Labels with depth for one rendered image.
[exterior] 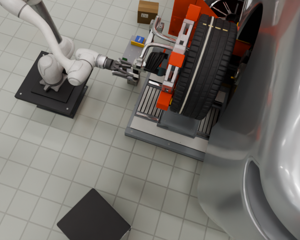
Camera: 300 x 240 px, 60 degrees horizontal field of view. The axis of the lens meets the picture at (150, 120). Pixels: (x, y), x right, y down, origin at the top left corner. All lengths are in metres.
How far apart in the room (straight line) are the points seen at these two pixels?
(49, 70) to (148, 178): 1.21
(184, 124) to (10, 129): 1.58
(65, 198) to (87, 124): 0.68
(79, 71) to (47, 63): 0.54
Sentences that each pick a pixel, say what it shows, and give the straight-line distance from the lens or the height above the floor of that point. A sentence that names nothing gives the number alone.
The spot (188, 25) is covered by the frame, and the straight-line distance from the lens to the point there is 1.66.
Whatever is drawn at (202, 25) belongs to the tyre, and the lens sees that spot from 1.58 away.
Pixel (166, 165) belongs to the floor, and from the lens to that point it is 2.38.
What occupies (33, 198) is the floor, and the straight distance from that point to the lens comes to 2.45.
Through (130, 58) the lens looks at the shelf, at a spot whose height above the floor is 0.45.
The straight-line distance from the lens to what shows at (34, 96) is 2.39.
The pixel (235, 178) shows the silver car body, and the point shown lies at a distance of 1.01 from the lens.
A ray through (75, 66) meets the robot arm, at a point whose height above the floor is 0.92.
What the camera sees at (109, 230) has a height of 0.34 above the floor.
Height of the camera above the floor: 2.30
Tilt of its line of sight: 67 degrees down
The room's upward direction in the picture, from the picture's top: 10 degrees clockwise
